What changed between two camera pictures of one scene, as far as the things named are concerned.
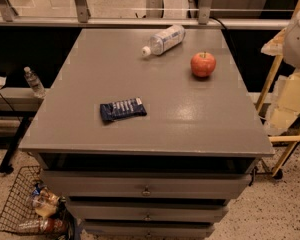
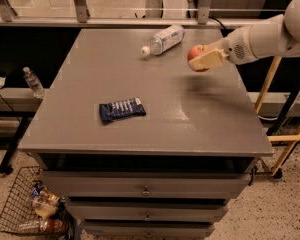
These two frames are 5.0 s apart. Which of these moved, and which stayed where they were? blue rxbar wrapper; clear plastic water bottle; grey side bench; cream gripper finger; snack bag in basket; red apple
Moved: cream gripper finger; red apple
Stayed: snack bag in basket; blue rxbar wrapper; clear plastic water bottle; grey side bench
